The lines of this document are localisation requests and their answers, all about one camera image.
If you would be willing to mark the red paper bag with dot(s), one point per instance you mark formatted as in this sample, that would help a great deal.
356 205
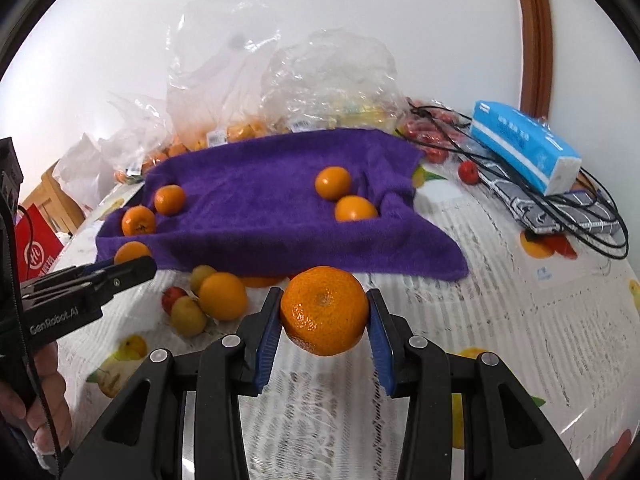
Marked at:
37 250

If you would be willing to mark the person's left hand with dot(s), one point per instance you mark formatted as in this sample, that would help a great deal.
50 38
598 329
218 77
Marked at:
52 390

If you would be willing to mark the grey checked pouch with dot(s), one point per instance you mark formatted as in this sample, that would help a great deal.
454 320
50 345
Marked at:
530 210

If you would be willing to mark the brown wooden door frame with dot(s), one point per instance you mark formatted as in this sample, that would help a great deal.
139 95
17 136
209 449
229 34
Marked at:
535 35

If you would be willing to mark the orange mandarin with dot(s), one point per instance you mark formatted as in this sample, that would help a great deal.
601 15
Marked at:
324 310
333 183
355 209
138 221
170 200
223 296
132 251

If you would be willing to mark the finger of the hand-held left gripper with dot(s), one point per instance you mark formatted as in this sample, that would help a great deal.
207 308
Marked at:
130 271
102 266

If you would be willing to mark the small red fruit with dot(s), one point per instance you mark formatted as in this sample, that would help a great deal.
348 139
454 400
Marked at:
468 171
172 299

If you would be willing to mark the white plastic bag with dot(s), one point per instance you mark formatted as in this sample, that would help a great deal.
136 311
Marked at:
80 170

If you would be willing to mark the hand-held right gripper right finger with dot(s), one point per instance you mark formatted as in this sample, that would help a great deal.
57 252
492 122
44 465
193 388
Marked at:
382 360

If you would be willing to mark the tall clear bag of mandarins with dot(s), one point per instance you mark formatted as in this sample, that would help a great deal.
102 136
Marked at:
210 85

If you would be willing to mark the purple towel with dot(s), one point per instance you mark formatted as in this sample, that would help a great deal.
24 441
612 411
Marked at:
260 220

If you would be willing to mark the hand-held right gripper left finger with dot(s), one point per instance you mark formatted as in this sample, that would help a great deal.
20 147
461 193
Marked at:
267 345

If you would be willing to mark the fruit print tablecloth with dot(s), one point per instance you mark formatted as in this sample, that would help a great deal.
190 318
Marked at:
500 320

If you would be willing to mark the clear bag of red fruit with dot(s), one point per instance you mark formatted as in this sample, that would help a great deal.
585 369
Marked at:
425 132

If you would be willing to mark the small green-brown fruit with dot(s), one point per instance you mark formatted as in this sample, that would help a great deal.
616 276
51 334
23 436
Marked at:
189 315
202 275

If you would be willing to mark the clear bag of yellow fruit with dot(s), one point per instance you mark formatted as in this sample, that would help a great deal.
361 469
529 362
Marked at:
330 75

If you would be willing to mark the wooden chair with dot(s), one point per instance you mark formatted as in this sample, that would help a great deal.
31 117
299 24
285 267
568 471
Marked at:
50 195

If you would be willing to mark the blue tissue pack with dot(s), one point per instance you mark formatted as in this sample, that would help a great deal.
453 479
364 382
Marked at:
520 140

